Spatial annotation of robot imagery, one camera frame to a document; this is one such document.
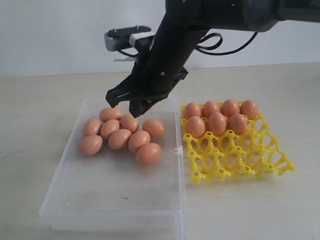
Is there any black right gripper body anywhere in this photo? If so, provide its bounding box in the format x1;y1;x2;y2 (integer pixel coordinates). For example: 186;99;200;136
129;0;213;103

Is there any brown egg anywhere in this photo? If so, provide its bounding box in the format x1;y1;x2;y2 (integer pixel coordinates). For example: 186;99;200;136
99;107;123;123
227;113;247;135
142;118;165;138
128;130;151;153
202;101;220;119
135;142;162;165
221;99;240;118
100;119;120;140
207;112;227;136
186;116;205;138
78;135;103;156
183;102;202;120
120;113;139;133
82;118;102;137
240;99;260;120
108;128;132;150

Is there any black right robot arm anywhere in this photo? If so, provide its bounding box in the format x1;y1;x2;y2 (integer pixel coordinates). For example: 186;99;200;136
104;0;320;117

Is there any clear plastic storage box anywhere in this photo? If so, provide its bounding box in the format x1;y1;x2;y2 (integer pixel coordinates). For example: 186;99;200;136
39;93;186;240

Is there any yellow plastic egg tray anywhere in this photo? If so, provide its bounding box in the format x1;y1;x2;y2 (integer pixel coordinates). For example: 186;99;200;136
180;113;296;184

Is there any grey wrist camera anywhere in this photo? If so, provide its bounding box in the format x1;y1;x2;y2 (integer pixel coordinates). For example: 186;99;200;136
104;25;152;52

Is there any black cable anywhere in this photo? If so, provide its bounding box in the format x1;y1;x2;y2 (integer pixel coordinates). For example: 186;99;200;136
194;31;258;56

